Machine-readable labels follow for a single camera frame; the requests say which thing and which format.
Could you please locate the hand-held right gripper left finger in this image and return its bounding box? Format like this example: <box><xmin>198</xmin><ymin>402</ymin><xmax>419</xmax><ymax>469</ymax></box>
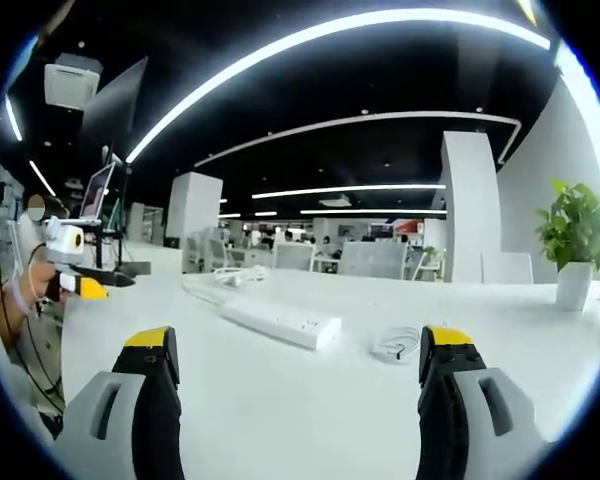
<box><xmin>62</xmin><ymin>325</ymin><xmax>184</xmax><ymax>480</ymax></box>

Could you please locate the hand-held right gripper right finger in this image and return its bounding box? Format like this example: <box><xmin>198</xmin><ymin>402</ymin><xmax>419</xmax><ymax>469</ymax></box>
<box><xmin>417</xmin><ymin>324</ymin><xmax>557</xmax><ymax>480</ymax></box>

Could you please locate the white charger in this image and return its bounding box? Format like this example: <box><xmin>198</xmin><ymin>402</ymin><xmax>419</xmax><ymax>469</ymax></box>
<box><xmin>371</xmin><ymin>339</ymin><xmax>404</xmax><ymax>362</ymax></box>

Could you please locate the white charger cable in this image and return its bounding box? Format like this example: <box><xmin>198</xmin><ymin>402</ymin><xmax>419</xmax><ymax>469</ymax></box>
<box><xmin>369</xmin><ymin>324</ymin><xmax>422</xmax><ymax>363</ymax></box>

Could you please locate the white power strip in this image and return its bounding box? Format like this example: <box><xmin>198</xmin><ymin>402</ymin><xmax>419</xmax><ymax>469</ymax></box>
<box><xmin>218</xmin><ymin>298</ymin><xmax>344</xmax><ymax>352</ymax></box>

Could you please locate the white desk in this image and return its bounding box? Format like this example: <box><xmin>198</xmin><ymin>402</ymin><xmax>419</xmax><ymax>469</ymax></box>
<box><xmin>57</xmin><ymin>267</ymin><xmax>600</xmax><ymax>480</ymax></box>

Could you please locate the thin ceiling light strip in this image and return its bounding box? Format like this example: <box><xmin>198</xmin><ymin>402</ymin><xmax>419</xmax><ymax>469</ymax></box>
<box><xmin>299</xmin><ymin>207</ymin><xmax>449</xmax><ymax>217</ymax></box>
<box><xmin>251</xmin><ymin>182</ymin><xmax>447</xmax><ymax>201</ymax></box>

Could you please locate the curved ceiling light strip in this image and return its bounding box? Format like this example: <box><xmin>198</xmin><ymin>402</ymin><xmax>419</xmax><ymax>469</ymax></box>
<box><xmin>124</xmin><ymin>6</ymin><xmax>552</xmax><ymax>165</ymax></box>

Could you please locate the person's left hand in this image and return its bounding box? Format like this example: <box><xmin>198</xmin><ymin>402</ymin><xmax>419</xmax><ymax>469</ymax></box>
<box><xmin>27</xmin><ymin>260</ymin><xmax>64</xmax><ymax>305</ymax></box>

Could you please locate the black monitor stand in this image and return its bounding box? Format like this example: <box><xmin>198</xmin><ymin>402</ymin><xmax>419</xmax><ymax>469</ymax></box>
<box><xmin>92</xmin><ymin>149</ymin><xmax>154</xmax><ymax>279</ymax></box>

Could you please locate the computer monitor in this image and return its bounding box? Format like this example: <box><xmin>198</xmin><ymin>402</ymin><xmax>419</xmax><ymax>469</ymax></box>
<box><xmin>78</xmin><ymin>161</ymin><xmax>117</xmax><ymax>221</ymax></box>

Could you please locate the pale wristband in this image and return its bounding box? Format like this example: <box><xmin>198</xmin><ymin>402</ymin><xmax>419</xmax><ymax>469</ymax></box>
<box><xmin>10</xmin><ymin>282</ymin><xmax>32</xmax><ymax>317</ymax></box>

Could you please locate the large black panel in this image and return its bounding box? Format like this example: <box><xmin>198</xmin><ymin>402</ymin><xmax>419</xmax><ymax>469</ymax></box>
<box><xmin>81</xmin><ymin>56</ymin><xmax>150</xmax><ymax>164</ymax></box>

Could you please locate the ceiling air conditioner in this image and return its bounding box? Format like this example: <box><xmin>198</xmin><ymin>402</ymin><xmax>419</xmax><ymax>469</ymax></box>
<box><xmin>43</xmin><ymin>51</ymin><xmax>104</xmax><ymax>109</ymax></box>

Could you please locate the white chair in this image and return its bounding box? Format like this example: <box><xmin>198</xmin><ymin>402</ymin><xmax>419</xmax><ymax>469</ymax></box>
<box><xmin>481</xmin><ymin>251</ymin><xmax>535</xmax><ymax>285</ymax></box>

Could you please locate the green potted plant white pot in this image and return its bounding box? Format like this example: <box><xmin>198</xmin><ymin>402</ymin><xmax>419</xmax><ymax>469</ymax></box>
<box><xmin>535</xmin><ymin>176</ymin><xmax>600</xmax><ymax>312</ymax></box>

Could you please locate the white cable bundle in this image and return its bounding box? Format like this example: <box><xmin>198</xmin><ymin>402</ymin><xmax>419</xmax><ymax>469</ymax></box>
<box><xmin>210</xmin><ymin>263</ymin><xmax>270</xmax><ymax>287</ymax></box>

